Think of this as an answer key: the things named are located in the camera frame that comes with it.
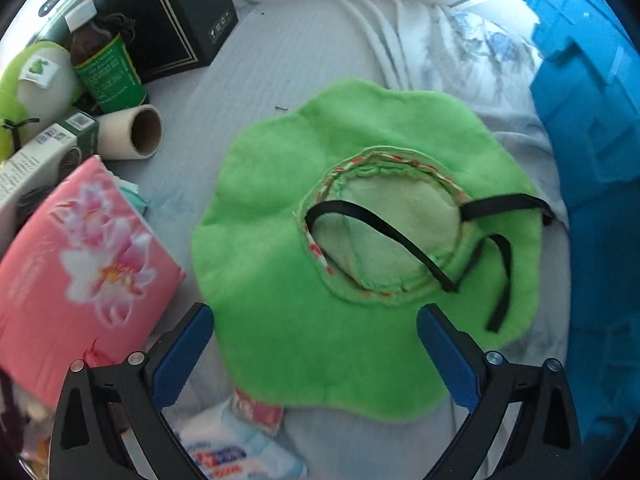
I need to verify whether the white floral blanket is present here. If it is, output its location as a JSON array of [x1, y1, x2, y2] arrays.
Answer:
[[340, 0, 571, 231]]

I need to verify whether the pink flower tissue pack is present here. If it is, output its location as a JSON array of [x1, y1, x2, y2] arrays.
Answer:
[[0, 156, 186, 408]]

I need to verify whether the white green medicine box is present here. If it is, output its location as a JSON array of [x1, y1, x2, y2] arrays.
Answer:
[[0, 110, 99, 231]]

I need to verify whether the brown bottle green label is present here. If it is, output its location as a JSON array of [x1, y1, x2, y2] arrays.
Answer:
[[65, 0, 147, 113]]

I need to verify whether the white wet wipes packet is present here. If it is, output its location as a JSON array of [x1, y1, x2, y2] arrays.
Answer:
[[172, 395, 308, 480]]

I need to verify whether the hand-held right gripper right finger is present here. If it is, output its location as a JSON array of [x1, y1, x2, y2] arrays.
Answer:
[[416, 303, 583, 480]]

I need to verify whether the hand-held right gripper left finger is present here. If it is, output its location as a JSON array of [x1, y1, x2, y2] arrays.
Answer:
[[48, 302, 215, 480]]

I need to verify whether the black gift box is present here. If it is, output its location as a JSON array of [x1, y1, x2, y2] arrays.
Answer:
[[97, 0, 238, 85]]

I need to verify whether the light green plush toy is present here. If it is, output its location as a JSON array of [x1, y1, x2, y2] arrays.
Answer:
[[0, 41, 83, 161]]

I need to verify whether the green plush leaf hat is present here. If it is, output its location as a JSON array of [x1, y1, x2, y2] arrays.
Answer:
[[191, 78, 556, 417]]

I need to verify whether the small teal packet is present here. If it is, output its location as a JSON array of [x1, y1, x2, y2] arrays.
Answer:
[[119, 184, 152, 217]]

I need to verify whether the cardboard paper roll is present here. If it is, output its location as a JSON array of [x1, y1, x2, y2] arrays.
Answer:
[[95, 105, 164, 160]]

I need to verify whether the blue plastic crate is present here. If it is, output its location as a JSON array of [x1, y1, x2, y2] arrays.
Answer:
[[520, 0, 640, 466]]

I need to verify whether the small red white box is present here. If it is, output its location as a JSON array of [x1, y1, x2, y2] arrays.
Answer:
[[231, 389, 285, 436]]

